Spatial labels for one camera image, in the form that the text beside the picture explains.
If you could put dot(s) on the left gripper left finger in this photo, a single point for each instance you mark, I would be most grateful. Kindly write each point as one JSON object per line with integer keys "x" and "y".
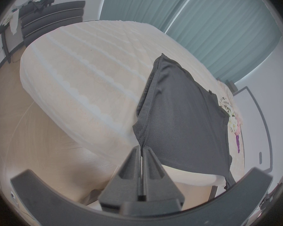
{"x": 128, "y": 173}

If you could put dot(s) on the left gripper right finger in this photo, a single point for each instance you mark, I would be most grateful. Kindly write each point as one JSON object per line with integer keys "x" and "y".
{"x": 155, "y": 175}

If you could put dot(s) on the black long-sleeved top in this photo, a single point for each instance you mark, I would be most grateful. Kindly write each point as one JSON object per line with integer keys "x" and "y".
{"x": 179, "y": 114}

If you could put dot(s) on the pile of clothes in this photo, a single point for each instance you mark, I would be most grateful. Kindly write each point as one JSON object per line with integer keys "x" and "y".
{"x": 41, "y": 2}

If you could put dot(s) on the purple garment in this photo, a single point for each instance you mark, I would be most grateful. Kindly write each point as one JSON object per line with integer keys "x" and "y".
{"x": 238, "y": 143}

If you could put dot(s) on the pink garment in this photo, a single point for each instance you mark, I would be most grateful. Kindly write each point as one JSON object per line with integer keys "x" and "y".
{"x": 238, "y": 126}

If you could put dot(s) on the white printed garment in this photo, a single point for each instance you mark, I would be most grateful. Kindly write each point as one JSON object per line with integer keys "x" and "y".
{"x": 228, "y": 109}

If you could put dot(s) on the pale pink pillow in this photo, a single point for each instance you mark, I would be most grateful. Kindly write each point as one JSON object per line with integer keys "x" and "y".
{"x": 225, "y": 88}

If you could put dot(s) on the bed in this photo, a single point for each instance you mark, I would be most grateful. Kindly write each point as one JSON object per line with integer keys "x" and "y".
{"x": 85, "y": 67}

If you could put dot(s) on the grey bedside table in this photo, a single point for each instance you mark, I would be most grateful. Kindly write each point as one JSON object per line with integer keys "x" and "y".
{"x": 231, "y": 85}

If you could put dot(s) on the blue-green curtain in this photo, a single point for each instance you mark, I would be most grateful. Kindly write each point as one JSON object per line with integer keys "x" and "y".
{"x": 143, "y": 6}
{"x": 226, "y": 27}

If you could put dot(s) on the dark grey chest of drawers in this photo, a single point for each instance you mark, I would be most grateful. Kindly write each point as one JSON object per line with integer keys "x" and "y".
{"x": 49, "y": 20}

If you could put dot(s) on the dark small table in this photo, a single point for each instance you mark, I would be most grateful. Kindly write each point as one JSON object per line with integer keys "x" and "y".
{"x": 5, "y": 43}

